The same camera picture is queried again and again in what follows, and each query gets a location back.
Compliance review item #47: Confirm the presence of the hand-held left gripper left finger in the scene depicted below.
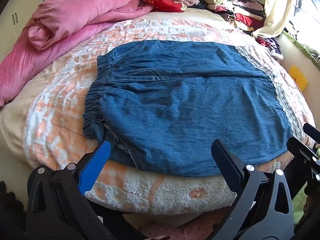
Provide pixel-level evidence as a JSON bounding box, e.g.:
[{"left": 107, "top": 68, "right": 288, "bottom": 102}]
[{"left": 25, "top": 140, "right": 112, "bottom": 240}]

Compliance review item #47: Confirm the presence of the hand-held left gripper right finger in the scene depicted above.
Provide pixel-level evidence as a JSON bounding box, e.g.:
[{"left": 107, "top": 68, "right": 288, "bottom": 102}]
[{"left": 211, "top": 139, "right": 302, "bottom": 240}]

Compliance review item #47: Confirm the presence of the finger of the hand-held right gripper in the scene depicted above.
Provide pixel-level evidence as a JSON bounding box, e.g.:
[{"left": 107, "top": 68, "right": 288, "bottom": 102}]
[
  {"left": 286, "top": 136, "right": 320, "bottom": 167},
  {"left": 303, "top": 123, "right": 320, "bottom": 139}
]

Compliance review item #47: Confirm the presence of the blue denim pants lace trim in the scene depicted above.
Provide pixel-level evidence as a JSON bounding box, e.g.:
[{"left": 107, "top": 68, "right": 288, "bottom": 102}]
[{"left": 82, "top": 40, "right": 304, "bottom": 178}]

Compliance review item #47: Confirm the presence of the green clothing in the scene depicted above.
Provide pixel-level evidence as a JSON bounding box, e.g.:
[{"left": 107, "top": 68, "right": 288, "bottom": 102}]
[{"left": 292, "top": 192, "right": 320, "bottom": 230}]

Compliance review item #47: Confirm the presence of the yellow flat item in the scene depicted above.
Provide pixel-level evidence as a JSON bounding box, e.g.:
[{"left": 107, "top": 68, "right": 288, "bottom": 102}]
[{"left": 289, "top": 66, "right": 308, "bottom": 92}]

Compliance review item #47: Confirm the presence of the peach and white bed cover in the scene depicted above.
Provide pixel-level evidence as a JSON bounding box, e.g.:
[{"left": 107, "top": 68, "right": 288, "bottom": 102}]
[{"left": 0, "top": 7, "right": 315, "bottom": 215}]

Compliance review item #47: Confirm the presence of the pink dotted cloth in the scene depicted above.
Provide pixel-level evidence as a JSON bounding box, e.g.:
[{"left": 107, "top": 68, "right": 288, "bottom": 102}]
[{"left": 139, "top": 214, "right": 227, "bottom": 240}]

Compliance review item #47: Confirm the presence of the green windowsill cloth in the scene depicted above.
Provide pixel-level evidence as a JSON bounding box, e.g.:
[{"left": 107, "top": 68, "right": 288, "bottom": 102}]
[{"left": 282, "top": 29, "right": 320, "bottom": 64}]

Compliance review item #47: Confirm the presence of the heap of purple red clothes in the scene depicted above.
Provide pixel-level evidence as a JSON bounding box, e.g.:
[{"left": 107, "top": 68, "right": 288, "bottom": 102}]
[{"left": 255, "top": 36, "right": 284, "bottom": 60}]

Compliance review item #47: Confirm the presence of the window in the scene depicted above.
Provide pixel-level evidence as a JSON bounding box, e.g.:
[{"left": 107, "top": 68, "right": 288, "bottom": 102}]
[{"left": 290, "top": 0, "right": 320, "bottom": 43}]

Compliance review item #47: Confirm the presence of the cream curtain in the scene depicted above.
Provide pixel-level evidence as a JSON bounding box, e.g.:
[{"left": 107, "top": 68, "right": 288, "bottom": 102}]
[{"left": 251, "top": 0, "right": 295, "bottom": 38}]

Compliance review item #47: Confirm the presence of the pink quilt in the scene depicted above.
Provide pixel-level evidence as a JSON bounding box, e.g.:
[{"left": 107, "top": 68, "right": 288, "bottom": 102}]
[{"left": 0, "top": 0, "right": 154, "bottom": 108}]

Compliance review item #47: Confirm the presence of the pile of folded clothes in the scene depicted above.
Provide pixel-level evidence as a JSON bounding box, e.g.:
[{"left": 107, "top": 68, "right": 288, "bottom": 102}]
[{"left": 192, "top": 0, "right": 267, "bottom": 34}]

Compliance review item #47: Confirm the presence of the white wardrobe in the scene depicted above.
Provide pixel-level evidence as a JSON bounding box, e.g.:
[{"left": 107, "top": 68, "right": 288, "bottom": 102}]
[{"left": 0, "top": 0, "right": 58, "bottom": 63}]

